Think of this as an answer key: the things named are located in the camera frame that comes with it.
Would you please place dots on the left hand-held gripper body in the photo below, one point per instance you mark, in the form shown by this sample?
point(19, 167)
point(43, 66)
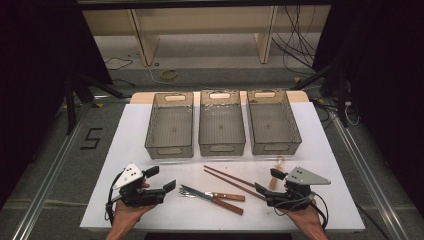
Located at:
point(136, 196)

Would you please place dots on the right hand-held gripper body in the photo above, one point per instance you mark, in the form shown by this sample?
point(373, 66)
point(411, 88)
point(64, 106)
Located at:
point(300, 178)

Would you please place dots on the small wooden spoon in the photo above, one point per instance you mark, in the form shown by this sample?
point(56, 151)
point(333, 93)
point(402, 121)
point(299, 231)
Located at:
point(274, 182)

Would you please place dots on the grey translucent plastic bin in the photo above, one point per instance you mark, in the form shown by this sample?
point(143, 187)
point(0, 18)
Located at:
point(273, 126)
point(221, 128)
point(170, 128)

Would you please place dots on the person's left hand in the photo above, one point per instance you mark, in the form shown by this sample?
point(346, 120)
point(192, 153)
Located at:
point(128, 215)

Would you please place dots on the person's right hand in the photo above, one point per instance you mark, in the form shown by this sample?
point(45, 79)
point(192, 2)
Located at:
point(308, 220)

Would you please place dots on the white table cover sheet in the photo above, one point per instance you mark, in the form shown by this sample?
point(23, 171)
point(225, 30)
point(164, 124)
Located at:
point(193, 216)

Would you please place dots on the black metal stand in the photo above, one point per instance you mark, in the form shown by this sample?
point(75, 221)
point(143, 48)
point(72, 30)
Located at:
point(341, 100)

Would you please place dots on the yellow tape roll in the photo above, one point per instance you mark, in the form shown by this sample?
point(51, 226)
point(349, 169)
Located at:
point(169, 74)

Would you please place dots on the black tripod stand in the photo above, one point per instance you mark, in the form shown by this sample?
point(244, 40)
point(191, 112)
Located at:
point(71, 100)

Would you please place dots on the dark curtain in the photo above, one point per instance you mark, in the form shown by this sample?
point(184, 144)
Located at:
point(383, 66)
point(33, 66)

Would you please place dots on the light wooden desk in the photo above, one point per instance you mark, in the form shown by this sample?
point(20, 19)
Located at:
point(206, 20)

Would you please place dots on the aluminium floor rail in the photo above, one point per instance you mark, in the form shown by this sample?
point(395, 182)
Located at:
point(370, 180)
point(50, 181)

